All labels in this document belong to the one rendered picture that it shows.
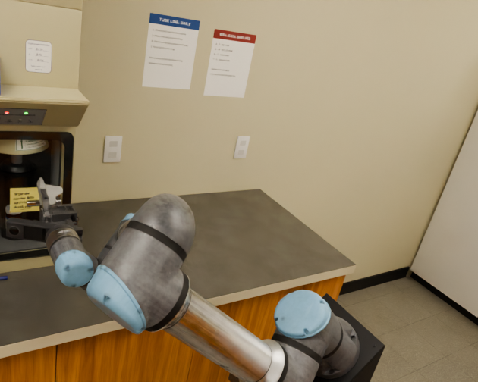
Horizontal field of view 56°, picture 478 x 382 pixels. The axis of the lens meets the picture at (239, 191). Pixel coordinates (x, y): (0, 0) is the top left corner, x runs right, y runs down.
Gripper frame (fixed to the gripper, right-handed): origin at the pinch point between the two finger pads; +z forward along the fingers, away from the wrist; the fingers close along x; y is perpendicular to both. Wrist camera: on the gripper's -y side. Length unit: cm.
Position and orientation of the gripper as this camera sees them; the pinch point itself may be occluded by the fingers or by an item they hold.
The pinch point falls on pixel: (36, 202)
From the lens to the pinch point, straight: 135.1
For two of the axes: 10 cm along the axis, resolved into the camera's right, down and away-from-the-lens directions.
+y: 8.3, -0.7, 5.5
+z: -5.2, -4.4, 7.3
